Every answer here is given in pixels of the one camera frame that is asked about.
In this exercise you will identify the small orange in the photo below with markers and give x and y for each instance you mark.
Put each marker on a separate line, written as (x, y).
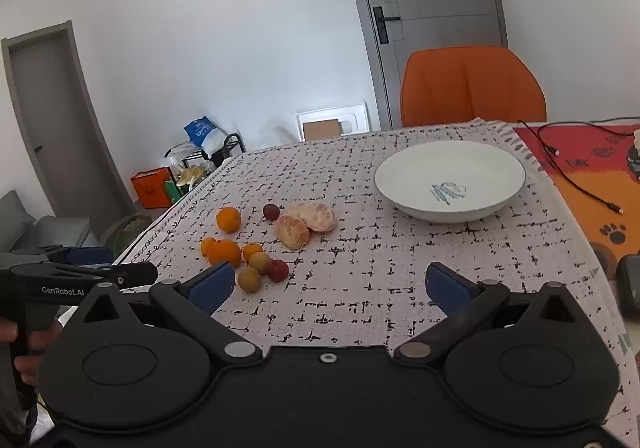
(251, 250)
(207, 246)

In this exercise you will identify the black device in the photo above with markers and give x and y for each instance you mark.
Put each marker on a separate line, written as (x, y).
(630, 285)

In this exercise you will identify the blue plastic bag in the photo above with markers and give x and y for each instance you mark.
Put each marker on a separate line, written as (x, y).
(199, 129)

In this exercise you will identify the cardboard box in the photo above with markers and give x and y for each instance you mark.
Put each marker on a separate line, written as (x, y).
(321, 130)

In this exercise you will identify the bread piece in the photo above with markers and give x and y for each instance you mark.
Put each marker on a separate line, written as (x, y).
(315, 215)

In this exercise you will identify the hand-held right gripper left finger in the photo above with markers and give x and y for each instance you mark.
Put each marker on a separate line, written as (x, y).
(215, 285)

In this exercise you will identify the white plastic bag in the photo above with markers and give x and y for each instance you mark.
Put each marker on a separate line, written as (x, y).
(216, 140)

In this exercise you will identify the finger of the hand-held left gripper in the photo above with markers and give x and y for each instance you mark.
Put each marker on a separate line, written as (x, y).
(90, 255)
(132, 273)

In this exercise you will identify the green bag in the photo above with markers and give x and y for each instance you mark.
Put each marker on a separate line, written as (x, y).
(172, 191)

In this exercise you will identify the orange chair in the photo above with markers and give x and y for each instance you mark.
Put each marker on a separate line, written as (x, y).
(470, 87)

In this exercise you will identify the grey sofa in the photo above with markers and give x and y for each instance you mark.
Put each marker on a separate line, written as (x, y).
(30, 228)

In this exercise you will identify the white foam packaging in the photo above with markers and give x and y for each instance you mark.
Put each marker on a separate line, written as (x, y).
(352, 115)

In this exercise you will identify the peeled orange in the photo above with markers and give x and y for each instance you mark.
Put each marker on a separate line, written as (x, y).
(293, 231)

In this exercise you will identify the dark red plum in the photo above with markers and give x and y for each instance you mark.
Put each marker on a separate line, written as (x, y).
(271, 212)

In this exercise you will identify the orange paw print mat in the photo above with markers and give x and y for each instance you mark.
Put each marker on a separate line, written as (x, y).
(600, 188)

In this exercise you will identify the green backpack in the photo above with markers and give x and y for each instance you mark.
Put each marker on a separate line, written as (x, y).
(127, 233)

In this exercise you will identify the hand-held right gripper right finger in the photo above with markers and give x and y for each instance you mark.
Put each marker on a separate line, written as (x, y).
(445, 288)

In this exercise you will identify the orange box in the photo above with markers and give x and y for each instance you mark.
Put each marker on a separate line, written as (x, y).
(150, 188)

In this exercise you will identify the black metal rack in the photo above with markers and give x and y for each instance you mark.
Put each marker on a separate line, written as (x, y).
(232, 145)

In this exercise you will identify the white plate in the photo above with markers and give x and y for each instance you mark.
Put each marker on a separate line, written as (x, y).
(475, 167)

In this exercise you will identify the person's left hand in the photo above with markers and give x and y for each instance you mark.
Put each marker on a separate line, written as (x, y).
(42, 340)

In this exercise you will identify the yellow plum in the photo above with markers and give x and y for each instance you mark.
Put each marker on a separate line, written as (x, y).
(261, 262)
(248, 280)

